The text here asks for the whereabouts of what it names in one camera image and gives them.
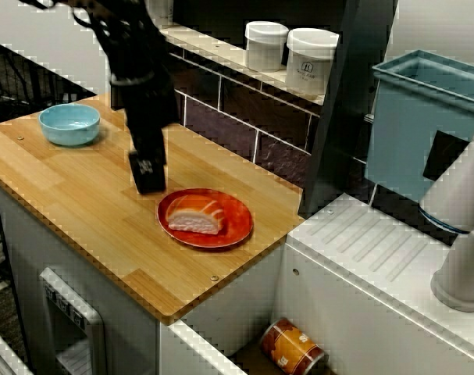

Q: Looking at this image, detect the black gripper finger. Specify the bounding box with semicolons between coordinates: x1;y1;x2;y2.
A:
127;150;168;195

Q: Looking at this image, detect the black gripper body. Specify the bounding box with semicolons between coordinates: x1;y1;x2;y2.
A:
111;70;181;160

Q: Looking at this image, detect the salmon sushi toy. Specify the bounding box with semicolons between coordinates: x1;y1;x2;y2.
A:
166;195;226;236

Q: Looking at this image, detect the light blue bowl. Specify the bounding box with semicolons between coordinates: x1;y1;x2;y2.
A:
38;103;102;147

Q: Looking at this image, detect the red plate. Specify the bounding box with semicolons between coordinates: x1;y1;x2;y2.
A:
156;187;255;249

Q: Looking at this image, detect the white container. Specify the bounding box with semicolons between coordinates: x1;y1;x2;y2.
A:
146;0;174;20

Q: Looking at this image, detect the plain white jar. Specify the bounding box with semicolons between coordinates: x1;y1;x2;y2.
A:
244;20;290;73

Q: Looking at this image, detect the white toy kitchen cabinet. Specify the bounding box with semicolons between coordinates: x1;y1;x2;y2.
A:
0;183;288;375

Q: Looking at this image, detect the white jar with print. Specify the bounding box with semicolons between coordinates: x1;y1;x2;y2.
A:
285;27;340;97

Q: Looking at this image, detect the dark grey upright panel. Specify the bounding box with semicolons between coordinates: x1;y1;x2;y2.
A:
298;0;400;220

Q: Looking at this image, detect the orange soup can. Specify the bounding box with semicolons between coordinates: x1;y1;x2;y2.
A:
258;318;326;375

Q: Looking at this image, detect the white toy sink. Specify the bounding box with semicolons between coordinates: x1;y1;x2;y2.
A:
160;193;474;375

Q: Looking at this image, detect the teal plastic box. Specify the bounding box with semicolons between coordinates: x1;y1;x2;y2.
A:
365;48;474;204

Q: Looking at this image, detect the grey toy faucet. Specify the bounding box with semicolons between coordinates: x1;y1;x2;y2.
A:
418;116;474;313

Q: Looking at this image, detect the black wire mesh fence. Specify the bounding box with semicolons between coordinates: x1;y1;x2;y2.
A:
0;37;97;126

